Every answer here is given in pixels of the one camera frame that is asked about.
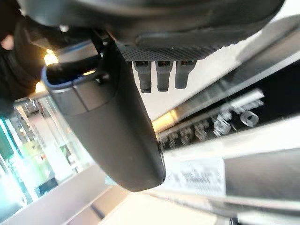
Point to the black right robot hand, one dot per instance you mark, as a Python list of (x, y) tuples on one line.
[(122, 122)]

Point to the silver dishwasher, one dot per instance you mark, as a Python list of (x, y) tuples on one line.
[(260, 173)]

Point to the glass partition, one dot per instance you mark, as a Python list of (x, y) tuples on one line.
[(35, 150)]

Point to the white printed label sticker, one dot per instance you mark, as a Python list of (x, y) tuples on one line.
[(197, 175)]

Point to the person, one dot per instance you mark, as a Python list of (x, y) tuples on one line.
[(9, 68)]

